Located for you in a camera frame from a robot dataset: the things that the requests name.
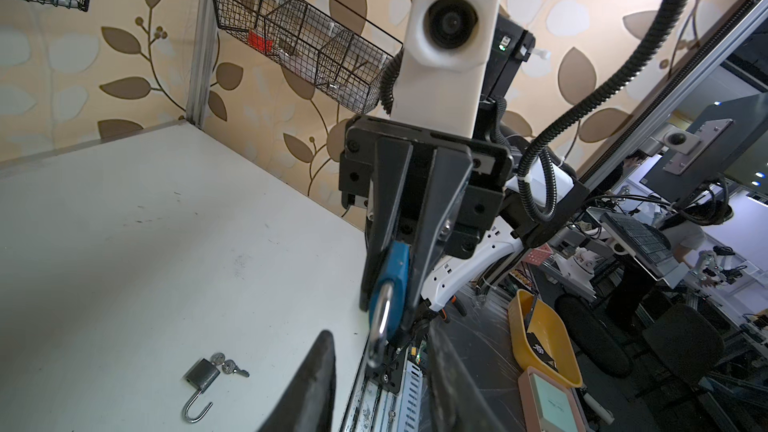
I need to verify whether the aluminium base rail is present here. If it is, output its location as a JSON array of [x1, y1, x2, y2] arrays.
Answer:
[[339, 340, 428, 432]]

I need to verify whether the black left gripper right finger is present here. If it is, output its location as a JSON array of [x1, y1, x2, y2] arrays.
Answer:
[[427, 321, 525, 431]]

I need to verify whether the yellow plastic tray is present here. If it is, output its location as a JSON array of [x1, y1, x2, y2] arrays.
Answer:
[[507, 290, 583, 389]]

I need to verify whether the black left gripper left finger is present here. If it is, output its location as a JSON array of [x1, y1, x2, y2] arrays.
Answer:
[[259, 330, 336, 432]]

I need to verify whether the red capped item in basket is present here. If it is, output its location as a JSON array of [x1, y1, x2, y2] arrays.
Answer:
[[246, 30, 274, 55]]

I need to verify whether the large blue padlock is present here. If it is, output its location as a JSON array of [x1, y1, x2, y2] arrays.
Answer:
[[366, 241, 410, 368]]

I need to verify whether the aluminium frame post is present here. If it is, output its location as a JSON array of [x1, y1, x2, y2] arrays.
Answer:
[[186, 0, 218, 129]]

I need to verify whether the black wire basket right wall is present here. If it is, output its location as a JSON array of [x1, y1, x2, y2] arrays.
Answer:
[[213, 0, 402, 114]]

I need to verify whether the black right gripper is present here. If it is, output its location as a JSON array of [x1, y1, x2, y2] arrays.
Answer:
[[339, 116, 513, 333]]

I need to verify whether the black padlock with keys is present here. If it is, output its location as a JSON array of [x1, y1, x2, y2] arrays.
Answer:
[[181, 352, 250, 424]]

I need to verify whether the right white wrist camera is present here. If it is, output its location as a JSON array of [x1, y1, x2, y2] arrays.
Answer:
[[391, 0, 500, 138]]

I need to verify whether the pink framed tablet device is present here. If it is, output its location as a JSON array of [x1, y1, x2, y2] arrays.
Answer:
[[518, 367, 587, 432]]

